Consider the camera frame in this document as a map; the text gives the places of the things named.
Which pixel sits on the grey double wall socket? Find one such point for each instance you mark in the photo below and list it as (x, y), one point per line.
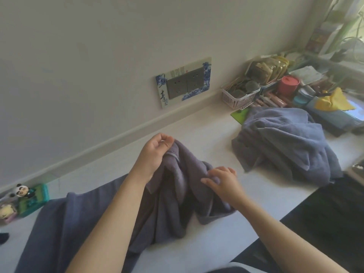
(184, 82)

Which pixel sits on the pink tubes bundle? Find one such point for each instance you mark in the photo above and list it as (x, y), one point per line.
(270, 100)

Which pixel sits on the stack of books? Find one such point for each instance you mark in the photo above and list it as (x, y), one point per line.
(321, 36)

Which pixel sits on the blue white decorative socket frame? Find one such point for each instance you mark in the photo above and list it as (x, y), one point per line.
(163, 92)

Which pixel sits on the panda figurine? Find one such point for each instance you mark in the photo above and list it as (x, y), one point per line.
(21, 191)

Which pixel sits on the yellow cloth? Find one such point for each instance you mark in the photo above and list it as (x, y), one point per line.
(335, 102)

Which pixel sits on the green toy box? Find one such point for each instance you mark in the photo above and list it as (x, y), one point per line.
(32, 200)

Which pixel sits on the crumpled grey-blue towel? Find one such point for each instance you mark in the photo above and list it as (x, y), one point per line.
(287, 142)

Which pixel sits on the teal tissue box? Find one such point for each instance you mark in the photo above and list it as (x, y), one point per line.
(338, 117)

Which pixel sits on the person's left thumb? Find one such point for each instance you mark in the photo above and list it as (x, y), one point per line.
(169, 143)

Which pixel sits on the yellow plush toy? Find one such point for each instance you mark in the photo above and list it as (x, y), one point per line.
(7, 211)

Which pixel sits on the person's left hand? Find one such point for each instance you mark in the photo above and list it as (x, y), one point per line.
(152, 159)

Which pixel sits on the green mat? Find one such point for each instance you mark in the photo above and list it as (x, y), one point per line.
(240, 114)

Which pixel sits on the person's right forearm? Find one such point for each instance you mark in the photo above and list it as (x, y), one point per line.
(284, 241)

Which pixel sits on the red round container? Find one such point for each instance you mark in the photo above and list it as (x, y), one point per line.
(288, 85)

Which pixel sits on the person's right hand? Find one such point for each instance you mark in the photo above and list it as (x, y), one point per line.
(226, 189)

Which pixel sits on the person's right thumb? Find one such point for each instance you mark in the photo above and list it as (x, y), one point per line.
(209, 183)

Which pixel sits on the dark blue object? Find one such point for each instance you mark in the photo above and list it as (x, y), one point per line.
(3, 238)

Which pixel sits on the person's left forearm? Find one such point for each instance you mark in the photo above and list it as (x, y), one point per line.
(113, 224)

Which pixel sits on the long grey-blue towel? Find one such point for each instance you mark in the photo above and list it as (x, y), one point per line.
(176, 201)

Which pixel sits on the white plastic basket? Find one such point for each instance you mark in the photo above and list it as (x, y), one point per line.
(237, 100)

